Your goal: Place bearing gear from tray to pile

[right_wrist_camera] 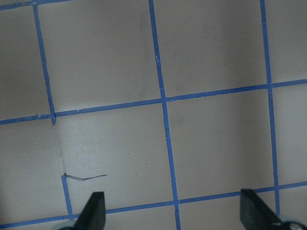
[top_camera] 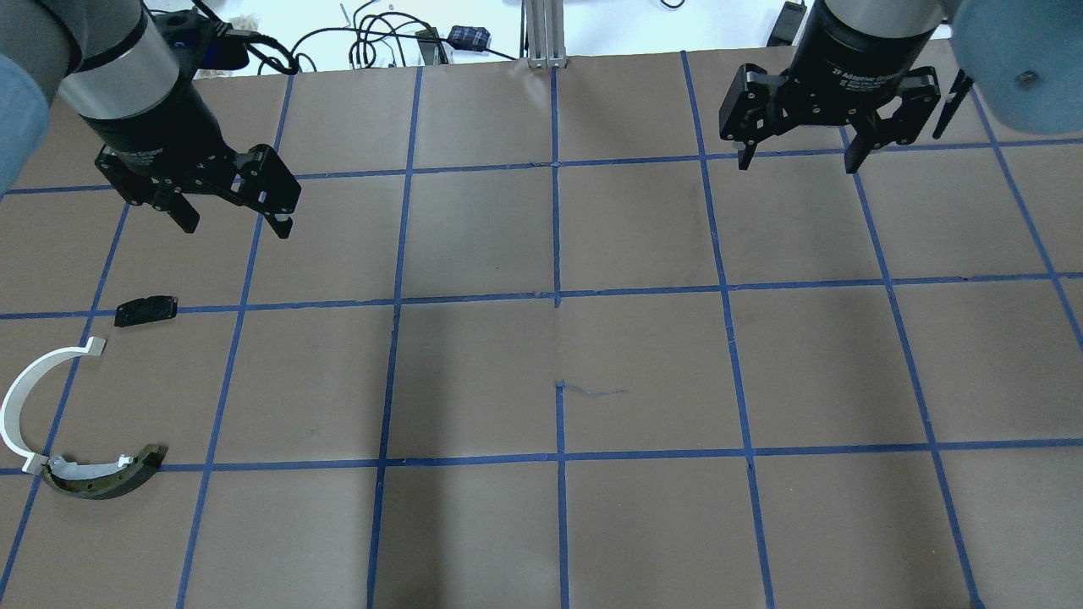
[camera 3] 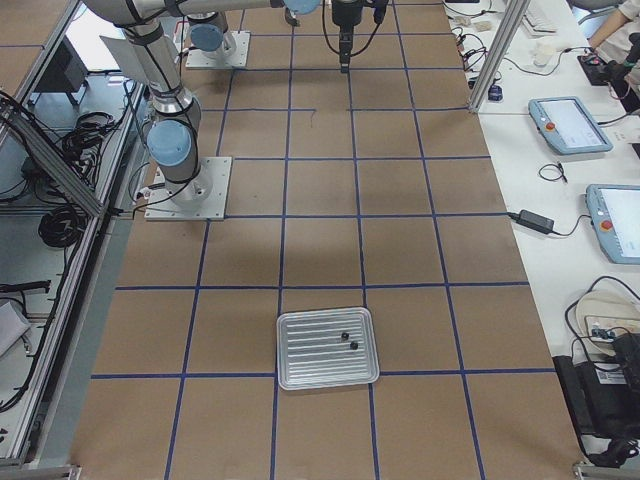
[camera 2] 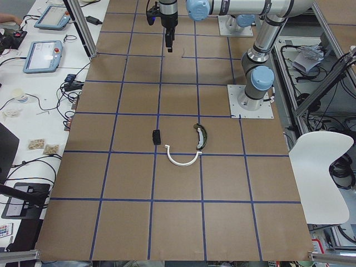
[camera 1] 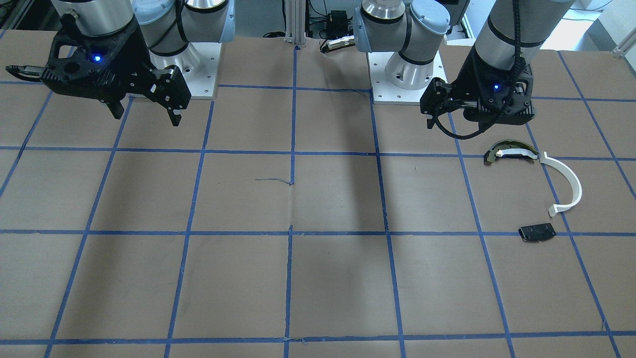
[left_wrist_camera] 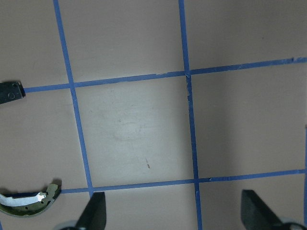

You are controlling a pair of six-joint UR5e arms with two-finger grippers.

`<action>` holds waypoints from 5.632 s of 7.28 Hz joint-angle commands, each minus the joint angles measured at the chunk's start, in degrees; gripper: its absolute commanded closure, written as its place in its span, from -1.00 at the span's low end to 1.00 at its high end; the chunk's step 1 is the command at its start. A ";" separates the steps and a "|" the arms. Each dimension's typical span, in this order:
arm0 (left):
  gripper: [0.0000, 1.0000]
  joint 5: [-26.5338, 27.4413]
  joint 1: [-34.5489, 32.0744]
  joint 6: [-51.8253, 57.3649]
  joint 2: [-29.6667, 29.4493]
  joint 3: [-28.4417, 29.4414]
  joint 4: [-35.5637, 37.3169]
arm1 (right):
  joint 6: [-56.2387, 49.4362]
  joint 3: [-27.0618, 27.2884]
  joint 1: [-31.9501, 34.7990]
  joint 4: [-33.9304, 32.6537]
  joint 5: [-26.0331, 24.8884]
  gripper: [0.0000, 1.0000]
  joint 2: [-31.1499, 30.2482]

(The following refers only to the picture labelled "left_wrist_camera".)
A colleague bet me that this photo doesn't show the black rectangular plastic part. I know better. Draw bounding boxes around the black rectangular plastic part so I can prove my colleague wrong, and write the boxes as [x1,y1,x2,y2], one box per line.
[0,81,25,104]

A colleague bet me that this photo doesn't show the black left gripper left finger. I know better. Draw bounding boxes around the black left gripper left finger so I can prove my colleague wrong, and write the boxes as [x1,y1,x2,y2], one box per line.
[75,192,106,230]

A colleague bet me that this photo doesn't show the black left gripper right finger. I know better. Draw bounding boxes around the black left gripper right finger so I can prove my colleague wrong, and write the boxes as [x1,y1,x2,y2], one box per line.
[241,190,281,230]

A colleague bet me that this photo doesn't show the green curved brake shoe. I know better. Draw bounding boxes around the green curved brake shoe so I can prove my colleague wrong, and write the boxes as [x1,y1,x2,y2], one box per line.
[0,178,62,218]

